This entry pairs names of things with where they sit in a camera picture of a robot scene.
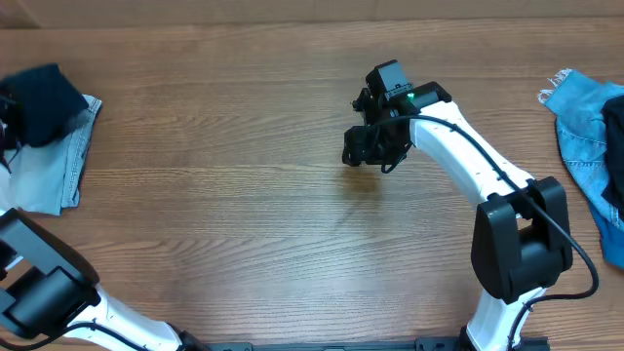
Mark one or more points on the dark garment on denim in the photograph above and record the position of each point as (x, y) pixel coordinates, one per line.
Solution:
(613, 118)

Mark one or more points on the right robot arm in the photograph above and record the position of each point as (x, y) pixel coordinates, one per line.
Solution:
(519, 249)

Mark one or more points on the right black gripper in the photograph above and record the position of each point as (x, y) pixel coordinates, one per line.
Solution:
(361, 146)

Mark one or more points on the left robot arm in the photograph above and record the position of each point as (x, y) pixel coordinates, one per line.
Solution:
(60, 295)

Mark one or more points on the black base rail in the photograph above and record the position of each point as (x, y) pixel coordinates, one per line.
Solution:
(331, 346)

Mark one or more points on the folded light blue jeans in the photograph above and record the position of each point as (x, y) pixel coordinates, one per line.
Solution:
(46, 179)

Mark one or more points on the crumpled blue denim garment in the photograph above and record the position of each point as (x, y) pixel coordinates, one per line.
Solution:
(577, 102)

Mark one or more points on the dark navy t-shirt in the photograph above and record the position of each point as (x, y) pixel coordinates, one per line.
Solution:
(38, 106)

